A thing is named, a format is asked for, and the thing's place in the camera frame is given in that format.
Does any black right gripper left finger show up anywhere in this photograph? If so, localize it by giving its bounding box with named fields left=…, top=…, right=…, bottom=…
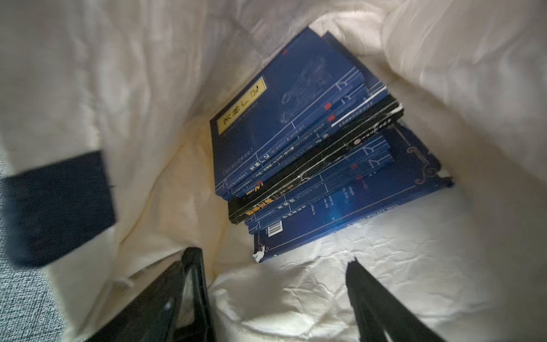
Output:
left=89, top=247, right=216, bottom=341

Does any black cover book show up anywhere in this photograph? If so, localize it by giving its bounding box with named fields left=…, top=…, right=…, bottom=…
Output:
left=228, top=95, right=404, bottom=224

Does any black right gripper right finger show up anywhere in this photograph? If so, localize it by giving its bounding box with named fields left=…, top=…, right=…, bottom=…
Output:
left=346, top=259, right=444, bottom=341

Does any cream canvas tote bag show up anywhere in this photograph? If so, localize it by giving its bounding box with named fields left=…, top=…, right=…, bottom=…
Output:
left=1, top=1, right=546, bottom=341

